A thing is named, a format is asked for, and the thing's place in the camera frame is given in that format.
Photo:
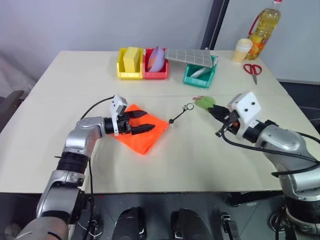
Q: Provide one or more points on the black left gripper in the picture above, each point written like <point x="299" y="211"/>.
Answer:
<point x="123" y="125"/>

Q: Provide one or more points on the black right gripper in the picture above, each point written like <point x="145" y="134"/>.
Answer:
<point x="230" y="121"/>

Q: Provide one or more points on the green leaf-shaped object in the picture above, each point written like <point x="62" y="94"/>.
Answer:
<point x="206" y="102"/>

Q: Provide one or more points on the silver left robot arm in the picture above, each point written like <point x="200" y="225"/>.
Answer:
<point x="82" y="130"/>

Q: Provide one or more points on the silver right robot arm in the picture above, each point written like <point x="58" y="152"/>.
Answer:
<point x="282" y="142"/>

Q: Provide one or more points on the orange fabric pouch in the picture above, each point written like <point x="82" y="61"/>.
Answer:
<point x="142" y="142"/>

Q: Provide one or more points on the white tube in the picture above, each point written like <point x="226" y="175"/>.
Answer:
<point x="198" y="73"/>

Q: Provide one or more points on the teal plastic bin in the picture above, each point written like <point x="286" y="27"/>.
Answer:
<point x="195" y="82"/>

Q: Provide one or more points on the yellow plastic bin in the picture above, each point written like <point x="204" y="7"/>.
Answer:
<point x="127" y="75"/>

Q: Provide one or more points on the red plastic bin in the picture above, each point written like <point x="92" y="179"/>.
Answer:
<point x="155" y="75"/>

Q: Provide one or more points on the grey checkered cloth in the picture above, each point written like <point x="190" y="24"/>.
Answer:
<point x="190" y="57"/>

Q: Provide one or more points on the yellow sponge block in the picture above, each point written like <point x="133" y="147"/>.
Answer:
<point x="131" y="58"/>

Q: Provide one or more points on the cream paper cup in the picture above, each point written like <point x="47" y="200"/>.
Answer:
<point x="241" y="51"/>

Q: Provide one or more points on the purple bowl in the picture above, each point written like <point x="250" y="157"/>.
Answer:
<point x="157" y="58"/>

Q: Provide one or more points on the cooking oil bottle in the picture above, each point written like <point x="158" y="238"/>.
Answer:
<point x="265" y="27"/>

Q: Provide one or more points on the dark rounded shape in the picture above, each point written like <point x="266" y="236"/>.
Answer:
<point x="191" y="225"/>
<point x="131" y="223"/>

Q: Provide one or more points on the black clamp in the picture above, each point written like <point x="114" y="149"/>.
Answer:
<point x="228" y="225"/>

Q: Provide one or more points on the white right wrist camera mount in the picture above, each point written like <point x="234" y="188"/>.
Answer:
<point x="247" y="105"/>

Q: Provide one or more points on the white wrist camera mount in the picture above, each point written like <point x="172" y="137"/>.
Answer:
<point x="118" y="102"/>
<point x="247" y="105"/>

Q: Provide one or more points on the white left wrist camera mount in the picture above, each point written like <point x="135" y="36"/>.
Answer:
<point x="118" y="102"/>

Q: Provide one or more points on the dark vertical post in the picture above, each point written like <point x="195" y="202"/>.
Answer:
<point x="215" y="22"/>

